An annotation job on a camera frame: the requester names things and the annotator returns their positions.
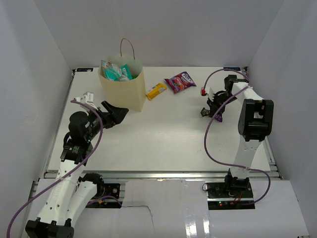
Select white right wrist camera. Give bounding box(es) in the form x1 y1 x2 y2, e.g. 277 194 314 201
201 86 214 101

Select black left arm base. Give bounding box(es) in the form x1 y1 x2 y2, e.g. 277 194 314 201
79 173 122 208

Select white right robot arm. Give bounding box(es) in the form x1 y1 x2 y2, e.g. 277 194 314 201
102 75 273 198

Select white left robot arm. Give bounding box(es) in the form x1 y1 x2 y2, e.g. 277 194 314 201
25 99 129 238

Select teal candy bag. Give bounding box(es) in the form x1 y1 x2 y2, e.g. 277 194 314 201
101 60 133 82

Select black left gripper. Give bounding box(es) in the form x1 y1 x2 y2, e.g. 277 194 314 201
85 101 128 141

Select brown paper bag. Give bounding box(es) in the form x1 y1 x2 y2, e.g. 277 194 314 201
98 52 146 112

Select pink purple gummy bag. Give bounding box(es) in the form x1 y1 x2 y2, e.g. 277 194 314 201
165 71 196 94

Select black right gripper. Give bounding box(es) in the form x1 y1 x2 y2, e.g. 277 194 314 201
207 93 238 116

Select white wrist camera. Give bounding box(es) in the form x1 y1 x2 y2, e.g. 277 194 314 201
201 86 214 101
74 92 97 109

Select small purple candy packet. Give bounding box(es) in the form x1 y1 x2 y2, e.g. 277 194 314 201
200 108 223 122

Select yellow snack bar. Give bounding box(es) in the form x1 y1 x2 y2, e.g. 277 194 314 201
146 83 167 101

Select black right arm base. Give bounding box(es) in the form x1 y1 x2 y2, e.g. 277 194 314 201
202 171 255 211

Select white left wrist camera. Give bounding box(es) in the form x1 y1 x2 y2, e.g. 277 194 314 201
74 92 97 109

